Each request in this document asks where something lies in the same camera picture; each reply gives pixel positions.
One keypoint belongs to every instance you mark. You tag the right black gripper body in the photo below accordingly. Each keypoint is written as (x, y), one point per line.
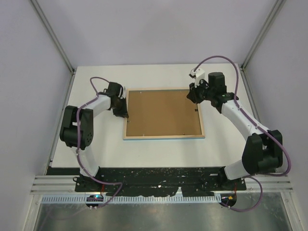
(202, 89)

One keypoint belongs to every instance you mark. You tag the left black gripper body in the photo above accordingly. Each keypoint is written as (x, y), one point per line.
(121, 109)

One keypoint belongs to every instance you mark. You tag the blue picture frame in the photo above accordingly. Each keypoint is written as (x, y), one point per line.
(162, 114)

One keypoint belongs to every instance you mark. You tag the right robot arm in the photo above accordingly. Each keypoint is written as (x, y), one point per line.
(262, 153)

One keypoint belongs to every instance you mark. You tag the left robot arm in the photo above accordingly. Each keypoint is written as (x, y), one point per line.
(77, 128)

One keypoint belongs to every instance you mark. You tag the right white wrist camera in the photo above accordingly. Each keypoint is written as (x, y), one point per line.
(197, 74)

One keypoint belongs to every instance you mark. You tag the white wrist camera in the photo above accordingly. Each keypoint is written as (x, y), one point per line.
(123, 93)
(197, 74)

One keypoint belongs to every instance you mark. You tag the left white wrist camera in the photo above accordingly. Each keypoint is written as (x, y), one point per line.
(123, 93)

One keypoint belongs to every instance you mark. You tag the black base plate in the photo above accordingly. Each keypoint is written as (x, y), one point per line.
(156, 182)

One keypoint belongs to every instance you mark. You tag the perforated cable duct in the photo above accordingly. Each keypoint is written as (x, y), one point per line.
(94, 199)

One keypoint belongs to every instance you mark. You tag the aluminium rail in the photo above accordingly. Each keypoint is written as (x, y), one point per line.
(65, 184)

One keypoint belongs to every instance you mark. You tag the left aluminium post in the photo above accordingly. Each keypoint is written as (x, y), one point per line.
(46, 24)

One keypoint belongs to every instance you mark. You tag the aluminium post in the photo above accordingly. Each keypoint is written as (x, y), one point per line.
(269, 20)
(46, 24)

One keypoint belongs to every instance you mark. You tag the right aluminium post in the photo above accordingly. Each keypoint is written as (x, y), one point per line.
(269, 20)

